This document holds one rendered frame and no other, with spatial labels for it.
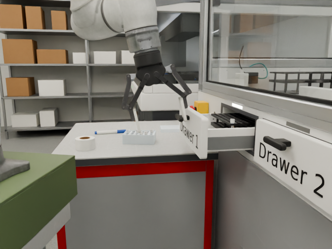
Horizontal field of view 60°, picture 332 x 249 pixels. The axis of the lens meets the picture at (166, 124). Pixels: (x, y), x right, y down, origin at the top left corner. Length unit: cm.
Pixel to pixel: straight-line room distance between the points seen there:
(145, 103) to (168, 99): 13
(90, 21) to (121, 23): 11
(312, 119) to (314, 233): 22
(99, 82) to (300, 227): 456
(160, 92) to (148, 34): 91
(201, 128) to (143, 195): 41
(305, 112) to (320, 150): 10
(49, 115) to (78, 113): 57
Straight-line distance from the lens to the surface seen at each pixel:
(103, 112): 505
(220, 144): 78
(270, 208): 77
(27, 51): 469
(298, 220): 68
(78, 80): 502
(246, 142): 81
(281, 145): 59
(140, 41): 77
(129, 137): 112
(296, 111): 65
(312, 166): 58
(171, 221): 112
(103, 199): 106
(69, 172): 68
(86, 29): 89
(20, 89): 473
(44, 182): 60
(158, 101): 166
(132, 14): 77
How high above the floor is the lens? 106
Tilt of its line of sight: 12 degrees down
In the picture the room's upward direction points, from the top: straight up
